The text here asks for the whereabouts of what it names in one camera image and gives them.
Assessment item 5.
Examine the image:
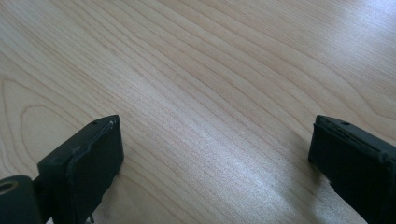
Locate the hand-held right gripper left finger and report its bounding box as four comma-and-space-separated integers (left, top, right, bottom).
36, 114, 125, 224

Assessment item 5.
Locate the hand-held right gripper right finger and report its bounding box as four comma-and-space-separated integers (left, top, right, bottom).
307, 114, 396, 224

